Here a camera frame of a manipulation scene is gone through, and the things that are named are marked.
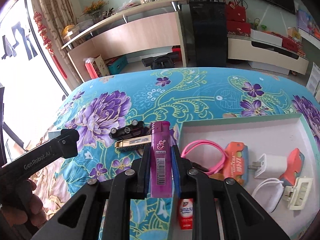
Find yellow domed container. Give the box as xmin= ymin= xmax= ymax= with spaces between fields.
xmin=62 ymin=25 xmax=75 ymax=42

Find white charger with cable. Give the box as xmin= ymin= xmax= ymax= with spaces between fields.
xmin=248 ymin=153 xmax=287 ymax=213

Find wooden curved desk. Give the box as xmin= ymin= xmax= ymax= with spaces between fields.
xmin=61 ymin=0 xmax=188 ymax=82

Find floral blue table cloth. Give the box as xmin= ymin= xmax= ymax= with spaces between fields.
xmin=30 ymin=67 xmax=320 ymax=240

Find pink watch with bear toy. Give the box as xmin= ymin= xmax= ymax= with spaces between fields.
xmin=181 ymin=140 xmax=227 ymax=176

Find red hanging knot decoration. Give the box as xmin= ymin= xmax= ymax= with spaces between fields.
xmin=34 ymin=12 xmax=67 ymax=80

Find red gift bag on floor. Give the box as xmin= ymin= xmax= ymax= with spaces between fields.
xmin=83 ymin=55 xmax=110 ymax=79

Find cream TV stand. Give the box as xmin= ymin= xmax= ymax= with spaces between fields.
xmin=228 ymin=35 xmax=309 ymax=75

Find blue and coral toy block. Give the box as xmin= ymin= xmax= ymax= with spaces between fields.
xmin=279 ymin=148 xmax=305 ymax=187

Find red white Lion bottle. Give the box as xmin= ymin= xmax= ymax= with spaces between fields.
xmin=177 ymin=199 xmax=193 ymax=230

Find person's left hand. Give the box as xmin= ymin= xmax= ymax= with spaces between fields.
xmin=1 ymin=179 xmax=47 ymax=229

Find black water dispenser cabinet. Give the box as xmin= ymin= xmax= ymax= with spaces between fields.
xmin=189 ymin=0 xmax=228 ymax=67

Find cream plastic hair clip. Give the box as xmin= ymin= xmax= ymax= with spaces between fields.
xmin=282 ymin=177 xmax=313 ymax=211

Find gold harmonica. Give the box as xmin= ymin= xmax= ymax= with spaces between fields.
xmin=114 ymin=135 xmax=151 ymax=152

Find black toy car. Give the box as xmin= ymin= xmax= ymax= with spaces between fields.
xmin=109 ymin=119 xmax=149 ymax=140

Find red gift bags on stand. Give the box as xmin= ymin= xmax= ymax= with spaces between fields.
xmin=223 ymin=0 xmax=251 ymax=37

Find beige patterned curtain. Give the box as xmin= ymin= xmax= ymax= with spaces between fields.
xmin=37 ymin=0 xmax=83 ymax=85

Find black bag under desk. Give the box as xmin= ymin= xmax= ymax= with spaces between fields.
xmin=142 ymin=52 xmax=179 ymax=70

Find orange flower vase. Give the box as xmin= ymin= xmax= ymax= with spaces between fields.
xmin=83 ymin=0 xmax=108 ymax=23

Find purple lighter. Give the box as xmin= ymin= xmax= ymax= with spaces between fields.
xmin=150 ymin=121 xmax=172 ymax=198

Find white tray with green rim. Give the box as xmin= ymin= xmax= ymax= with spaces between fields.
xmin=167 ymin=112 xmax=320 ymax=240

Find teal storage box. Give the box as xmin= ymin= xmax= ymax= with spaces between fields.
xmin=105 ymin=55 xmax=128 ymax=75

